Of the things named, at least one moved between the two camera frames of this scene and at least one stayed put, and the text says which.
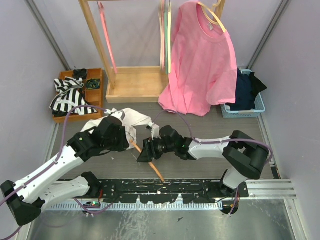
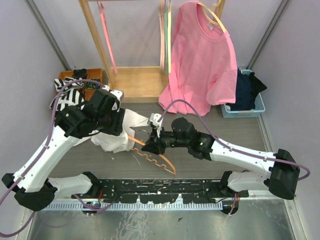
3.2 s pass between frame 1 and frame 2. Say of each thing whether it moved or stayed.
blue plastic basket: stayed
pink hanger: stayed
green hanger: stayed
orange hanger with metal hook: moved
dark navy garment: stayed
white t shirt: moved
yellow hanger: stayed
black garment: stayed
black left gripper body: moved
